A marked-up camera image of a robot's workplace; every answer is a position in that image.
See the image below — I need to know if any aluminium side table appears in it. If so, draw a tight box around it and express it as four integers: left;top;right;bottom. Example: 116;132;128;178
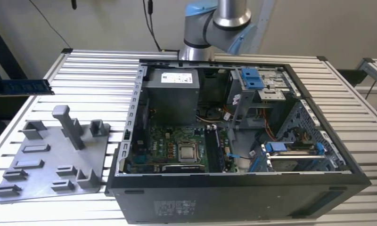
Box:
355;57;377;95

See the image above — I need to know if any black case fan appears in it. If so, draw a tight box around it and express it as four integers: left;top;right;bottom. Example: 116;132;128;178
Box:
133;94;151;153

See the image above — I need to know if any black PC case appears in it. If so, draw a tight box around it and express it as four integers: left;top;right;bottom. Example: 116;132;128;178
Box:
105;58;373;224

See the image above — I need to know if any grey power supply unit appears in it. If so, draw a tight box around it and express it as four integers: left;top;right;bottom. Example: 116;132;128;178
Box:
143;70;201;126

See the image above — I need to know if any thin black camera cable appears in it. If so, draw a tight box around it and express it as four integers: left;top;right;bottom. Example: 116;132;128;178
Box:
141;0;164;52

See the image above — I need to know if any black box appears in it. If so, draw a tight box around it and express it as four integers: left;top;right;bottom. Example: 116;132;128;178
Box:
336;69;368;88

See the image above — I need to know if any blue drive carrier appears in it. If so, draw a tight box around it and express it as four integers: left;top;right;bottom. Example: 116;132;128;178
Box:
240;67;265;91

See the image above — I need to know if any silver CPU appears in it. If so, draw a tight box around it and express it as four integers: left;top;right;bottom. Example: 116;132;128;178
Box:
179;145;197;162

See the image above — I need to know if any black RAM slot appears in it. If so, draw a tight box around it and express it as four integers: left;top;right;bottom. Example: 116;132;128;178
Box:
205;128;220;172

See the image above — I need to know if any grey parts rack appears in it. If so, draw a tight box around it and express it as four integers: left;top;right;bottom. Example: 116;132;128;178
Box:
0;105;115;203

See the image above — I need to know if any yellow and black wire bundle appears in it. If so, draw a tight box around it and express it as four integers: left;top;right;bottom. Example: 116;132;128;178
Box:
195;105;232;122

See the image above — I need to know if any metal CPU socket cover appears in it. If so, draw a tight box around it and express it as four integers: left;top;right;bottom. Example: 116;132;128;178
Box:
176;140;200;163

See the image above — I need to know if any hard disk in blue carrier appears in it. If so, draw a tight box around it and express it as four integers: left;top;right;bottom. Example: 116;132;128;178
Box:
248;141;331;174

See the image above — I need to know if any grey metal drive cage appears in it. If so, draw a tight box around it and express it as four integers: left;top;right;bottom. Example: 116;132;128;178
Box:
227;66;299;129

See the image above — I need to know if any black graphics card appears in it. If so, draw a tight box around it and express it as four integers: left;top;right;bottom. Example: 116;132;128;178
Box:
160;164;205;174

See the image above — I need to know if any green motherboard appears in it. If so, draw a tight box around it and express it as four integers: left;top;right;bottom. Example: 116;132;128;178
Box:
131;126;240;174

